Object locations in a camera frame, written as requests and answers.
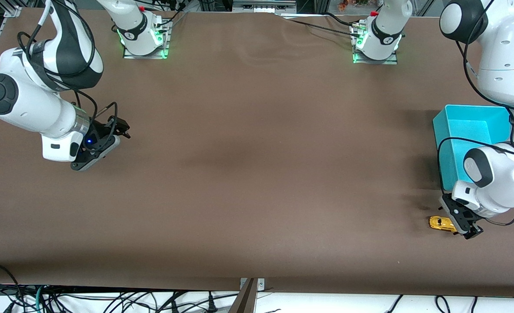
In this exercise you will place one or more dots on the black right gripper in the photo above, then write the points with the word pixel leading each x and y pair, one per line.
pixel 99 131

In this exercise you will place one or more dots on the white flat strip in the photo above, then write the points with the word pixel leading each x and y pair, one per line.
pixel 302 16

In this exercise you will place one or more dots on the metal table edge bracket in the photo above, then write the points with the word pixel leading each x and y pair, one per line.
pixel 261 284

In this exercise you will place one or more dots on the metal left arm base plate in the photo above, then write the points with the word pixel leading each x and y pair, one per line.
pixel 372 62

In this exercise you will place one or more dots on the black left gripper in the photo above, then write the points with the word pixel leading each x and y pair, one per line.
pixel 473 223

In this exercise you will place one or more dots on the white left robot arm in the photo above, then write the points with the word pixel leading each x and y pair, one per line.
pixel 500 182

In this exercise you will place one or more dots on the cyan plastic bin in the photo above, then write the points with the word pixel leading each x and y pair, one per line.
pixel 470 126

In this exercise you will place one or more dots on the yellow beetle toy car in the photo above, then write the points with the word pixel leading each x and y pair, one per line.
pixel 440 223

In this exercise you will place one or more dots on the small orange object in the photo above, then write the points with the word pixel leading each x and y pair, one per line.
pixel 343 5

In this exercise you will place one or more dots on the grey device with ports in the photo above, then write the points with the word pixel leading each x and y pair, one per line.
pixel 270 6

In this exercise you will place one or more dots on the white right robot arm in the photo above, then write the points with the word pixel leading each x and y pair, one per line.
pixel 31 108

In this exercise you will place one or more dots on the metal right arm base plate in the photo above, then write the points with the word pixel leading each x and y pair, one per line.
pixel 146 57

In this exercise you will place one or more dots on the grey metal beam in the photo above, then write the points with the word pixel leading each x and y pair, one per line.
pixel 244 302

